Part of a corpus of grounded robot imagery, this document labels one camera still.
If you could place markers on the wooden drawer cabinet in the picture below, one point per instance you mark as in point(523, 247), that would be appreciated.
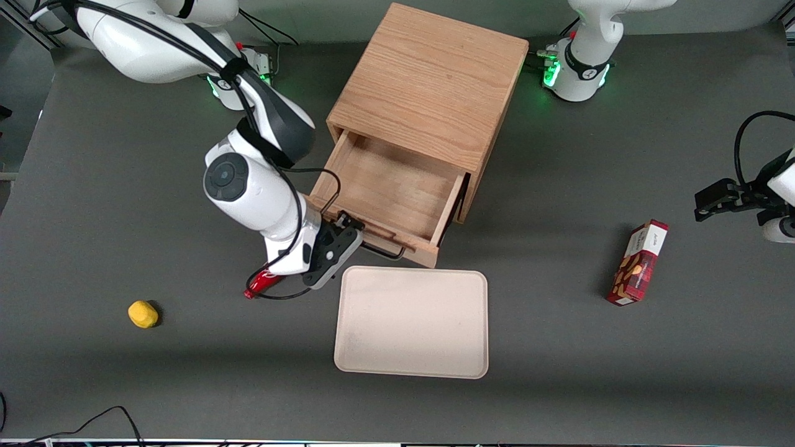
point(435, 74)

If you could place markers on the red cola bottle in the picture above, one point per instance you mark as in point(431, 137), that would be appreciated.
point(261, 284)

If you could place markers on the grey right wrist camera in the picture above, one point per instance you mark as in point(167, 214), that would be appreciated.
point(326, 267)

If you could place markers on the beige rectangular tray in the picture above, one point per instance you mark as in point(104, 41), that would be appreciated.
point(411, 323)

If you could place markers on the yellow lemon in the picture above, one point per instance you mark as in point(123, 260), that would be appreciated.
point(143, 314)

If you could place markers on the aluminium frame profile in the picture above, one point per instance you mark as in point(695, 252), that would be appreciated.
point(25, 28)

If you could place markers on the red cookie box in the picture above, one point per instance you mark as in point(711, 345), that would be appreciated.
point(640, 264)

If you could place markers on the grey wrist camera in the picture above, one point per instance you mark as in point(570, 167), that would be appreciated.
point(326, 267)
point(781, 231)

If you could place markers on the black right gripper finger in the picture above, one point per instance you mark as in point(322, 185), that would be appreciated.
point(332, 234)
point(350, 221)

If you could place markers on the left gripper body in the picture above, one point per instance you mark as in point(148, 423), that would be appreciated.
point(749, 193)

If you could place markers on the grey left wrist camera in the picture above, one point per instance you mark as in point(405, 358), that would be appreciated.
point(781, 231)

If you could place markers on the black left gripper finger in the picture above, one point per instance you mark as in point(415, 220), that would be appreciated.
point(715, 194)
point(702, 215)

